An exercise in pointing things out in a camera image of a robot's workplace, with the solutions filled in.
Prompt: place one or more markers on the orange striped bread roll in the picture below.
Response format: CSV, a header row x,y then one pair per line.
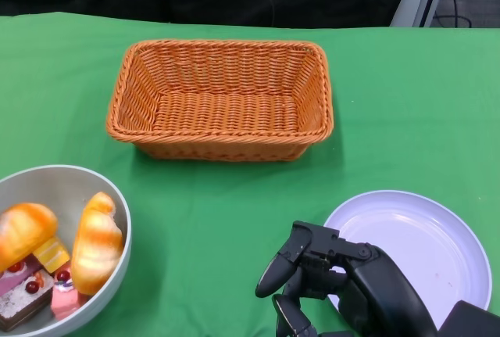
x,y
95,247
23,231

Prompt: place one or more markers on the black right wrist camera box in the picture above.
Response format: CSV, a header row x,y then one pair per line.
x,y
472,321

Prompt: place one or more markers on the orange wicker basket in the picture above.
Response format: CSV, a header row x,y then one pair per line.
x,y
226,114

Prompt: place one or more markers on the yellow layered cake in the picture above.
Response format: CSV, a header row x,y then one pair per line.
x,y
51,255

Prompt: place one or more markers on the light pink layered cake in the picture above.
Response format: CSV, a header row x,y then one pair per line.
x,y
64,302

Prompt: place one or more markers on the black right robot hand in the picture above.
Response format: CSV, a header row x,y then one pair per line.
x,y
379,294

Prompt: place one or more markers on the green tablecloth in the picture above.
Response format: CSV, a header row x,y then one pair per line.
x,y
390,118

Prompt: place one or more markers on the chocolate cake with cherry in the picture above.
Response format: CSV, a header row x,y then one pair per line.
x,y
19,305

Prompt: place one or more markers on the grey-green bowl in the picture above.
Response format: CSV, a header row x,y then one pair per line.
x,y
58,184

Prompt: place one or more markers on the magenta cake with cherry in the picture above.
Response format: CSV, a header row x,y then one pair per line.
x,y
15,280

